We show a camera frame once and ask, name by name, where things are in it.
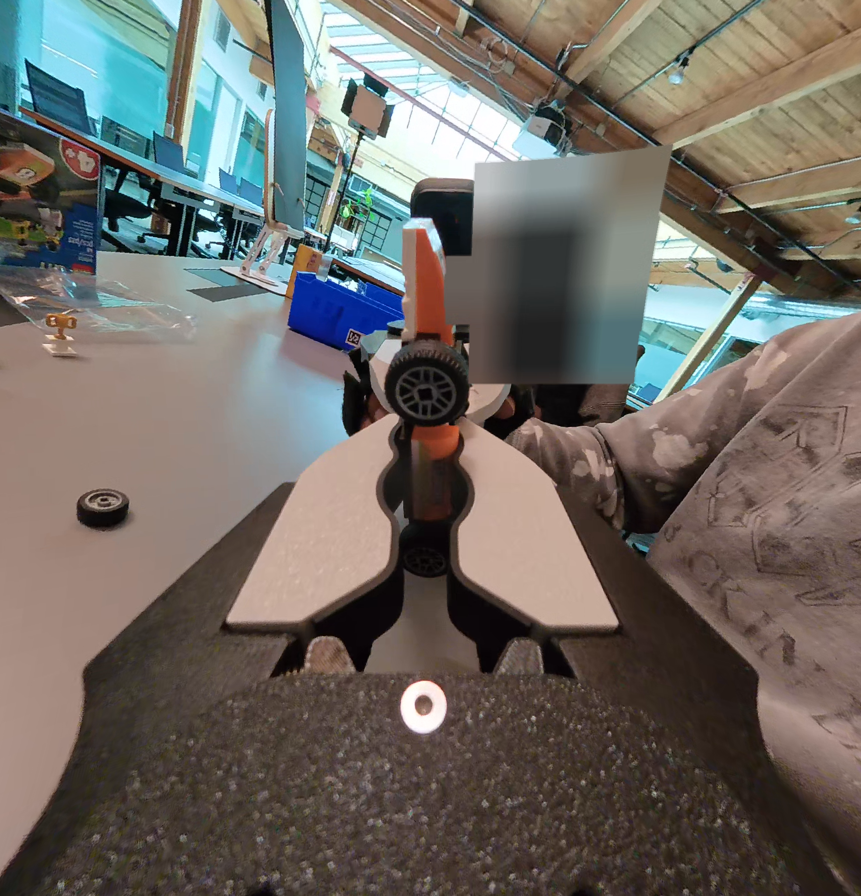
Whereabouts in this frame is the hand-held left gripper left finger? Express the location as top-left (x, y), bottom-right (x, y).
top-left (224, 427), bottom-right (406, 634)

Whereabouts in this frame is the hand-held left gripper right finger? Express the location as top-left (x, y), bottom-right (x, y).
top-left (452, 432), bottom-right (623, 638)

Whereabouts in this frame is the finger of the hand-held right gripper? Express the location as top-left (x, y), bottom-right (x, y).
top-left (364, 341), bottom-right (406, 418)
top-left (463, 378), bottom-right (515, 425)

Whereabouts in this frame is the orange lego race car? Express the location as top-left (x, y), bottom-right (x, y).
top-left (389, 217), bottom-right (473, 578)

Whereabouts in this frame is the person's right forearm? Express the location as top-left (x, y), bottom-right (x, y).
top-left (508, 322), bottom-right (823, 540)

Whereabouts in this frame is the loose black lego wheel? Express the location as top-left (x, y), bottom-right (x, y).
top-left (77, 488), bottom-right (130, 530)

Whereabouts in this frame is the small tan lego piece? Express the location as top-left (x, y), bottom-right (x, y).
top-left (42, 314), bottom-right (78, 358)

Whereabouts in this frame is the blue lego set box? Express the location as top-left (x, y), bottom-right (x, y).
top-left (0, 105), bottom-right (102, 274)

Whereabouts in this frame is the blue plastic bin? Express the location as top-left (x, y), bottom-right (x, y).
top-left (288, 269), bottom-right (403, 358)

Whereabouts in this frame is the white ceiling projector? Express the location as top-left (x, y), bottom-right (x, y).
top-left (512, 105), bottom-right (568, 162)

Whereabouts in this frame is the studio light panel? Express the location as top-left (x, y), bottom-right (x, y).
top-left (340, 77), bottom-right (396, 138)

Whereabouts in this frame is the white display stand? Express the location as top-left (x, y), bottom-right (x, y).
top-left (235, 224), bottom-right (294, 295)

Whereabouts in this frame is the tall black panel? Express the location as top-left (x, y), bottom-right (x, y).
top-left (267, 0), bottom-right (312, 232)

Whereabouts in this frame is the clear plastic bag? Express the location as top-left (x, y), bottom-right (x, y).
top-left (0, 266), bottom-right (193, 341)

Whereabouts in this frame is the long wooden office desk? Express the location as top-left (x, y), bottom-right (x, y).
top-left (25, 105), bottom-right (277, 260)

